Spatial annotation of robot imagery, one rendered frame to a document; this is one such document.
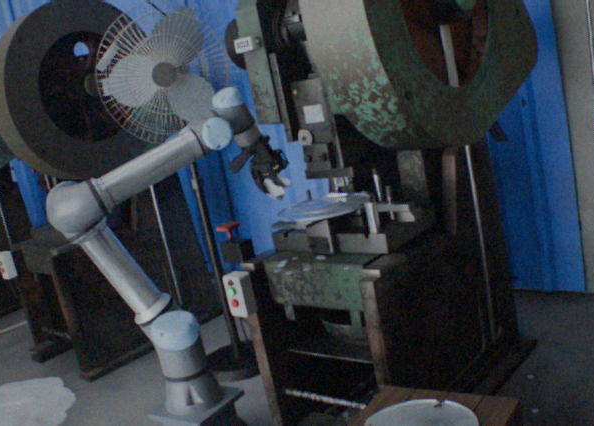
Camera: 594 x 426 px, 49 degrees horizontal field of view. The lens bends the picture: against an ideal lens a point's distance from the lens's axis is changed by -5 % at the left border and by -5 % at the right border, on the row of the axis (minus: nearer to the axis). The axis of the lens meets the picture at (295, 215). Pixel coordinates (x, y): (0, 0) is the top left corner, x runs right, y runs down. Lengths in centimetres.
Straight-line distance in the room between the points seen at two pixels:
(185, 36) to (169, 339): 141
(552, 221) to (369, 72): 172
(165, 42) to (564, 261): 195
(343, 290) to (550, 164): 137
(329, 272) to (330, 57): 68
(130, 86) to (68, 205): 119
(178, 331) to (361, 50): 79
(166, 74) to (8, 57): 71
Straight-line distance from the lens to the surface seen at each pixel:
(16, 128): 297
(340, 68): 164
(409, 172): 226
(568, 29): 300
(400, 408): 176
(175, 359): 170
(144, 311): 181
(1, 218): 505
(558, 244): 317
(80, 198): 161
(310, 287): 209
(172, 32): 273
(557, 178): 308
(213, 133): 162
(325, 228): 206
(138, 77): 279
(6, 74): 298
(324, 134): 209
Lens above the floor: 122
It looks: 12 degrees down
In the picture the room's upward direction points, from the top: 12 degrees counter-clockwise
